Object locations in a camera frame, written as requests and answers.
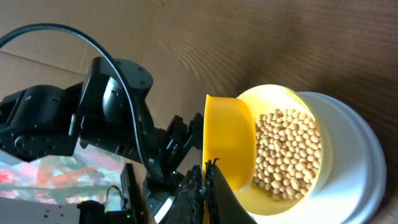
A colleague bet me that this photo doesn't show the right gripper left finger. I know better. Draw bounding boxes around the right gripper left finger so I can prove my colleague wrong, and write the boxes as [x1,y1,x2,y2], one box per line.
[166,165,205,224]

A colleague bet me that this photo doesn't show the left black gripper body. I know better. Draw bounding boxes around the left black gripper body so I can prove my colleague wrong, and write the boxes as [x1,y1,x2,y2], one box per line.
[143,113,204,218]

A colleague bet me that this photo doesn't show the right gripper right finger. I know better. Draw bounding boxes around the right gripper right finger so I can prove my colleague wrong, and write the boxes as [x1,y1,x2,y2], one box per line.
[205,158,256,224]

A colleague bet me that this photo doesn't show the yellow measuring scoop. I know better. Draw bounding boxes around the yellow measuring scoop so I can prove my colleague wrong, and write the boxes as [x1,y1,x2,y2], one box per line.
[201,94,257,224]

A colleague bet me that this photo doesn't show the white digital kitchen scale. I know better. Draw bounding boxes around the white digital kitchen scale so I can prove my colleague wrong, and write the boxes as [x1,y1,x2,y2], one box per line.
[248,91,386,223]

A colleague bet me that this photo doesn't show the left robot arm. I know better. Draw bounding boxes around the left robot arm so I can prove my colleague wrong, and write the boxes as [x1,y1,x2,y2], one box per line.
[1,57,204,223]

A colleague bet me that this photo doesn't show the yellow plastic bowl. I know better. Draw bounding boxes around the yellow plastic bowl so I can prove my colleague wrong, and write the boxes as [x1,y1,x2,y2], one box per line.
[237,85,333,217]

